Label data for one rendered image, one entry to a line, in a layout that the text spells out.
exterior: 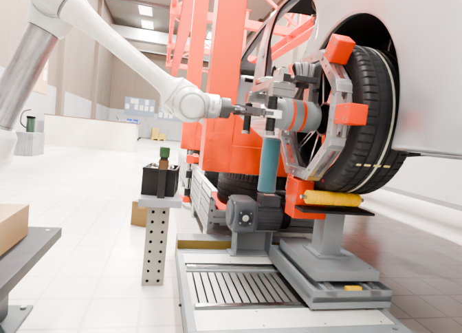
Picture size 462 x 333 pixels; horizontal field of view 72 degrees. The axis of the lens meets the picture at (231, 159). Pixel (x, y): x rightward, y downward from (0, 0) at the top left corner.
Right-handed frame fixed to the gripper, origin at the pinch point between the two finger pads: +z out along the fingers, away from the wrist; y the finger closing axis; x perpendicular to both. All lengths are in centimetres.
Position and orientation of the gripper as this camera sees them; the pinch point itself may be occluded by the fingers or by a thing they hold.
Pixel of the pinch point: (271, 113)
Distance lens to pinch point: 122.6
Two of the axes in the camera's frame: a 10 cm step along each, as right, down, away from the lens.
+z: 9.7, 0.9, 2.2
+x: 1.0, -9.9, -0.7
